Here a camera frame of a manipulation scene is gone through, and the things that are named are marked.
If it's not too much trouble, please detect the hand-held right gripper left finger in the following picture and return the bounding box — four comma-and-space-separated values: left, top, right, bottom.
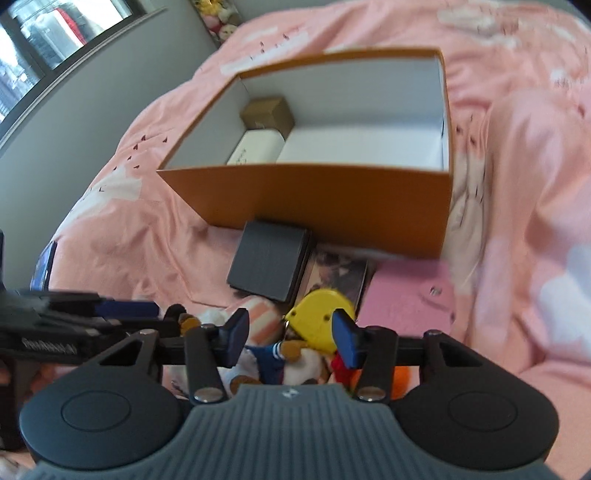
90, 308, 252, 404

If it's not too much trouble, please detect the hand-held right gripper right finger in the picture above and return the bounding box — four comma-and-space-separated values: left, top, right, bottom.
331, 308, 492, 403

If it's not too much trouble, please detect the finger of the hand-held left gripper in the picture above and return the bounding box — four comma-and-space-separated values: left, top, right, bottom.
11, 288, 160, 322

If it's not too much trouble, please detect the yellow tape measure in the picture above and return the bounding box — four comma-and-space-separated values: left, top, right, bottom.
285, 288, 357, 352

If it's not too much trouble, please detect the pink studded case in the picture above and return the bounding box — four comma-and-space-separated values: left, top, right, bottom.
358, 258, 455, 334

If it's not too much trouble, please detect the dark grey box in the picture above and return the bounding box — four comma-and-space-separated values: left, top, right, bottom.
226, 220, 315, 303

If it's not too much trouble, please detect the orange cardboard box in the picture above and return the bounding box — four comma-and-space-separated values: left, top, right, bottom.
156, 47, 452, 260

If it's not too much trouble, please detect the pink striped plush toy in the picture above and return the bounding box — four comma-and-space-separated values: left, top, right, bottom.
198, 295, 286, 347

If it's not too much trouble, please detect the brown bear plush toy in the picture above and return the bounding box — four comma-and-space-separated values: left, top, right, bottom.
178, 313, 333, 387

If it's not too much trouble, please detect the orange plush toy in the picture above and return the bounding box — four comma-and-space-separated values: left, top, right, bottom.
330, 350, 416, 394

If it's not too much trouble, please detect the blue flat device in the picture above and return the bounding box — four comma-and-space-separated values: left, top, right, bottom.
30, 240, 58, 291

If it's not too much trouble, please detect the white rounded box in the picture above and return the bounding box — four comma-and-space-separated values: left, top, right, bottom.
226, 129, 287, 166

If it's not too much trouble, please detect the small brown cardboard box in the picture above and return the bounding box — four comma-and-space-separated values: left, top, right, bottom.
239, 96, 295, 139

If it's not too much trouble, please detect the pink printed blanket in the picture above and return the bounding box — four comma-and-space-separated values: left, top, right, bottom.
48, 0, 591, 384

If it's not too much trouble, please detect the window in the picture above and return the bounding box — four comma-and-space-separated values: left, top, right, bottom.
0, 0, 139, 125

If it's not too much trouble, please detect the row of plush toys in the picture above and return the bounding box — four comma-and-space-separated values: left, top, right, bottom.
191, 0, 243, 44

